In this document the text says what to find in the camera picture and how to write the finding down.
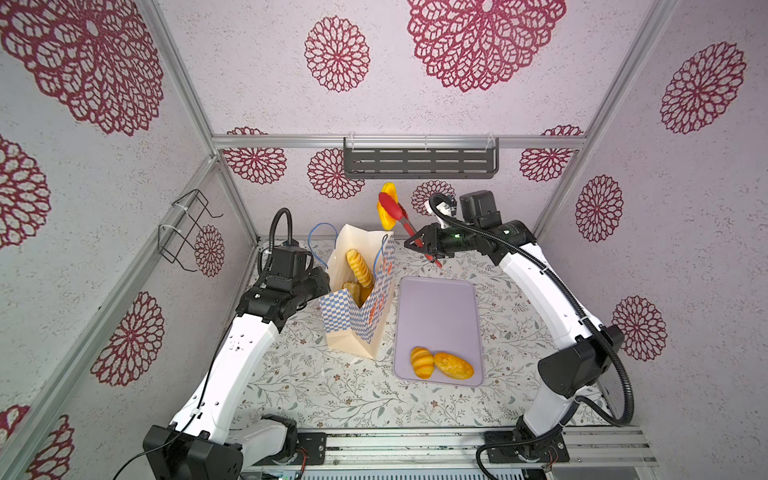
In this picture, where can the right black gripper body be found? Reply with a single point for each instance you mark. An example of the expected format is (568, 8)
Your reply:
(455, 242)

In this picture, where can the small striped fake croissant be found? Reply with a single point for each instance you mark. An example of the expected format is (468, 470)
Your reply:
(422, 362)

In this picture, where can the grey metal wall shelf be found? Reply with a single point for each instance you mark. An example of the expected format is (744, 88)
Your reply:
(422, 163)

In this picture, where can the yellow orange oval bread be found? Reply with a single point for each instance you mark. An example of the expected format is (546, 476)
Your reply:
(387, 222)

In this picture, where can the black wire wall rack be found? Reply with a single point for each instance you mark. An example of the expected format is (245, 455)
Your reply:
(192, 242)

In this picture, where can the yellow braided fake bread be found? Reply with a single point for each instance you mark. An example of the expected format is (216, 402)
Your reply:
(359, 268)

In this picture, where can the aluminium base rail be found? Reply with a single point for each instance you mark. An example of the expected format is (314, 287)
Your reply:
(455, 448)

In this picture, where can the checkered paper bread bag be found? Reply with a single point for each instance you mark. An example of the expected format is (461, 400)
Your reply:
(350, 329)

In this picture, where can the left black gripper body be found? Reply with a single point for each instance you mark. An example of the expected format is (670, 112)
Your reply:
(315, 285)

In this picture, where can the long brown fake loaf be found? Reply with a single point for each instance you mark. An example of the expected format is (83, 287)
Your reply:
(365, 293)

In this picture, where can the pale cream fake bun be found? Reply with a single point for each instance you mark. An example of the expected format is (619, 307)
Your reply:
(353, 287)

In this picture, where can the golden oval fake roll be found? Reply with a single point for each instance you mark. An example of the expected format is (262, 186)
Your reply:
(453, 366)

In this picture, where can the lavender plastic tray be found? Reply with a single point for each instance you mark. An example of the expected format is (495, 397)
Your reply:
(440, 316)

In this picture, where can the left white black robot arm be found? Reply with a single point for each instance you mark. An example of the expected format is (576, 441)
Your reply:
(198, 443)

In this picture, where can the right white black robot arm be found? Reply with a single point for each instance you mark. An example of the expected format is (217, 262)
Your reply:
(585, 347)

